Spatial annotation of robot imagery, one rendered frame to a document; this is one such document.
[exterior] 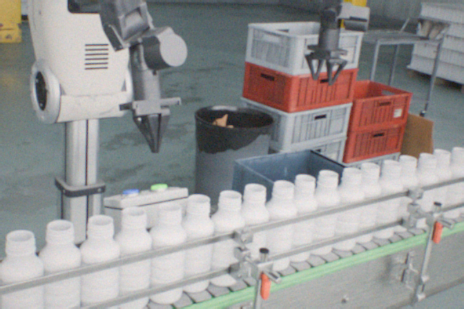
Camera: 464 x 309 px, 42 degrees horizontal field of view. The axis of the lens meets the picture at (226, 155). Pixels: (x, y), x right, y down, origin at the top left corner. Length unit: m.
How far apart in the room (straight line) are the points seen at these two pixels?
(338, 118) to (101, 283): 3.05
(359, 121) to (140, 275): 3.26
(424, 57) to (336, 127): 4.85
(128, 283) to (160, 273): 0.05
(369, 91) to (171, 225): 3.84
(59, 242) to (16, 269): 0.07
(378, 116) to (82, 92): 3.04
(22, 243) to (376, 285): 0.78
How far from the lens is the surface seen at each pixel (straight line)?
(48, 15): 1.43
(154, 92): 1.14
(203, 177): 3.38
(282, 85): 3.49
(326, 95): 3.70
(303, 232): 1.16
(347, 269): 1.26
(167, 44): 1.08
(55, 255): 0.91
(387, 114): 4.34
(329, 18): 1.64
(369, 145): 4.29
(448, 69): 8.41
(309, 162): 2.02
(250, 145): 3.25
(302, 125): 3.60
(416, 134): 4.56
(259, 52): 3.59
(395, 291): 1.43
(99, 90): 1.49
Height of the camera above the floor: 1.58
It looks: 20 degrees down
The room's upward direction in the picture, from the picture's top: 6 degrees clockwise
